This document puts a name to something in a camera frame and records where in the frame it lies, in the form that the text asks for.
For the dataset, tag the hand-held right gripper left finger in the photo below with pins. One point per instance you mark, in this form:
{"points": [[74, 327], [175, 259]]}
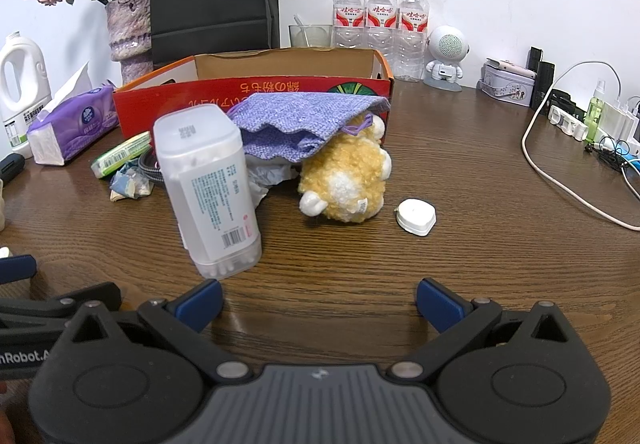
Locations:
{"points": [[200, 304]]}

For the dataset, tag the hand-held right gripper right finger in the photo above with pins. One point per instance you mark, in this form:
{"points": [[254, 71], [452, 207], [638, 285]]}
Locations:
{"points": [[440, 306]]}

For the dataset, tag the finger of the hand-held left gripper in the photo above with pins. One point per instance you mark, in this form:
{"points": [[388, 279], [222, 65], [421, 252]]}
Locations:
{"points": [[17, 269], [60, 304]]}

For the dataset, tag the white tape measure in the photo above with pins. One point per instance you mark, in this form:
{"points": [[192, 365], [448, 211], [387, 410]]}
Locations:
{"points": [[415, 216]]}

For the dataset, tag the clear cotton swab container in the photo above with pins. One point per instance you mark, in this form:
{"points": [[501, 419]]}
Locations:
{"points": [[210, 184]]}

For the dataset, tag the blue white packet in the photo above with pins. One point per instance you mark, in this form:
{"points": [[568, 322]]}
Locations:
{"points": [[127, 184]]}

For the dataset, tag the white tissue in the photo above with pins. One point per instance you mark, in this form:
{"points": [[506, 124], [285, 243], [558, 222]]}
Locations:
{"points": [[260, 179]]}

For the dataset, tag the green tissue pack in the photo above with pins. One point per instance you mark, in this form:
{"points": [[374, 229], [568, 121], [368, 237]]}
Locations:
{"points": [[120, 155]]}

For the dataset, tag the yellow and white plush toy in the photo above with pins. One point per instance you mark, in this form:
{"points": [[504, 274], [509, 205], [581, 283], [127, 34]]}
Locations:
{"points": [[340, 174]]}

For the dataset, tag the purple knitted pouch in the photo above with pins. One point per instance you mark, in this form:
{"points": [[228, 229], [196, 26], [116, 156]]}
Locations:
{"points": [[290, 119]]}

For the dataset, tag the orange cardboard box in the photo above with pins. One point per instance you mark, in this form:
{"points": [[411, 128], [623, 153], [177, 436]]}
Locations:
{"points": [[310, 89]]}

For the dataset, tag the small black device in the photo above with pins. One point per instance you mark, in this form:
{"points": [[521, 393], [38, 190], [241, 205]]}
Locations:
{"points": [[11, 165]]}

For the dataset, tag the purple tissue pack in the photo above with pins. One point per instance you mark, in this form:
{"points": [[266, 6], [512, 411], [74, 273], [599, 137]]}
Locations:
{"points": [[75, 119]]}

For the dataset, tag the white detergent bottle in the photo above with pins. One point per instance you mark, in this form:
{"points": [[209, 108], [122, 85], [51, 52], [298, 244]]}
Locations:
{"points": [[37, 89]]}

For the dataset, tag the printed tin box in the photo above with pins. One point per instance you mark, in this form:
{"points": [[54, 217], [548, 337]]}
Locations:
{"points": [[505, 91]]}

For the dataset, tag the white power strip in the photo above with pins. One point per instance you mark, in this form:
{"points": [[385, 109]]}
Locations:
{"points": [[567, 121]]}

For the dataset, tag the black flat case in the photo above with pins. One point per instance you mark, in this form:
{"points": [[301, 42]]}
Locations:
{"points": [[567, 103]]}

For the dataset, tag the green spray bottle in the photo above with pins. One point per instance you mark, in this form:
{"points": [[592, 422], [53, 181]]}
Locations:
{"points": [[595, 114]]}

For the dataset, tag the pink flat device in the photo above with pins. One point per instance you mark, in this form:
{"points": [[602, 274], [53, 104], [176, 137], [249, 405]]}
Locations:
{"points": [[510, 68]]}

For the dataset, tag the white power adapter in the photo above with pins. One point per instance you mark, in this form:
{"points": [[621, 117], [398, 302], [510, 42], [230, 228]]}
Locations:
{"points": [[617, 121]]}

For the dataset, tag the purple mottled vase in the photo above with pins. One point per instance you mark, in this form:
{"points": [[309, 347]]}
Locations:
{"points": [[127, 34]]}

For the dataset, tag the white robot speaker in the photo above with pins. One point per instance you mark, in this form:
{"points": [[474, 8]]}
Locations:
{"points": [[447, 44]]}

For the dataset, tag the black slim tube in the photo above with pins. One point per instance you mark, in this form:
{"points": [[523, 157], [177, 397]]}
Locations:
{"points": [[535, 58]]}

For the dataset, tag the clear water bottle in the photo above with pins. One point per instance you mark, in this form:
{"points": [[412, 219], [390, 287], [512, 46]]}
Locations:
{"points": [[349, 14], [381, 19], [412, 24]]}

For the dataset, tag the glass cup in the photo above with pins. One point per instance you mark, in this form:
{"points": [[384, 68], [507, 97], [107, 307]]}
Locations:
{"points": [[317, 36]]}

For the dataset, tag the clear stirrer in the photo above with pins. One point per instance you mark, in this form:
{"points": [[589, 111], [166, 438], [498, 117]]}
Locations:
{"points": [[300, 26]]}

